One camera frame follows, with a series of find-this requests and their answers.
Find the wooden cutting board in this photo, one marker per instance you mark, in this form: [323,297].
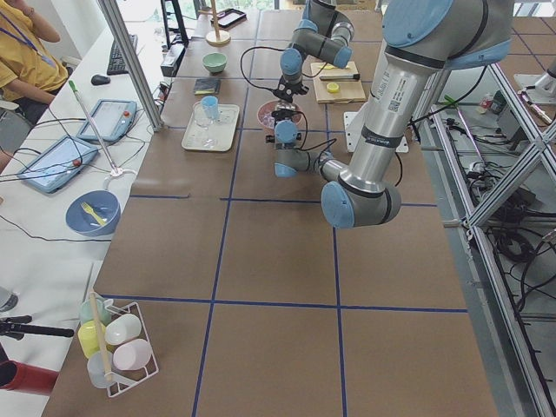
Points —
[351,92]

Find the grey folded cloth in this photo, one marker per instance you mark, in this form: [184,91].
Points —
[207,86]

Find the cream bear tray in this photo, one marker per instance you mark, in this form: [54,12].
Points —
[218,137]

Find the blue teach pendant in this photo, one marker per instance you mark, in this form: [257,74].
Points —
[114,118]
[58,164]

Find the black computer mouse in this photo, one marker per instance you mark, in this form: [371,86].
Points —
[99,79]

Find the black keyboard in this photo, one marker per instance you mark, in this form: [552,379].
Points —
[116,63]

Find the wooden cup stand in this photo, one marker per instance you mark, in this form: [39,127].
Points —
[216,37]

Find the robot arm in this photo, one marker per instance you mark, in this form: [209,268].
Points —
[420,38]
[323,33]

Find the pink bowl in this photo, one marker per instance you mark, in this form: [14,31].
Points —
[271,132]

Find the white wire cup rack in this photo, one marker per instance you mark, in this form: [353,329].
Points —
[116,344]

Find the person in yellow shirt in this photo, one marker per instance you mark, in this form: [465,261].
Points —
[30,76]

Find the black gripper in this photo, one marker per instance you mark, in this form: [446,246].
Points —
[287,90]
[281,115]

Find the clear wine glass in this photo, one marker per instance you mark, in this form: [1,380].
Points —
[203,120]

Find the metal ice scoop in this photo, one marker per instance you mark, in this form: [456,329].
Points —
[284,105]

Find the blue bowl with fork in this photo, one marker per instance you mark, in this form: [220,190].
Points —
[105,203]

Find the green bowl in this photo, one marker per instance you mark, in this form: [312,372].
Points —
[215,62]

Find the aluminium frame post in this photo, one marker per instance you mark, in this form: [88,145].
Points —
[113,17]

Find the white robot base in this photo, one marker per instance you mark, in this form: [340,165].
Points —
[353,122]

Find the pile of clear ice cubes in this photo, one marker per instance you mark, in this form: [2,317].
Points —
[264,115]

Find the yellow plastic fork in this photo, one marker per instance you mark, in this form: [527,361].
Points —
[90,211]

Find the lemon half slice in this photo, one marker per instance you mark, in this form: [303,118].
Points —
[333,88]

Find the blue plastic cup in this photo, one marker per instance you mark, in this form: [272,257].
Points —
[210,106]

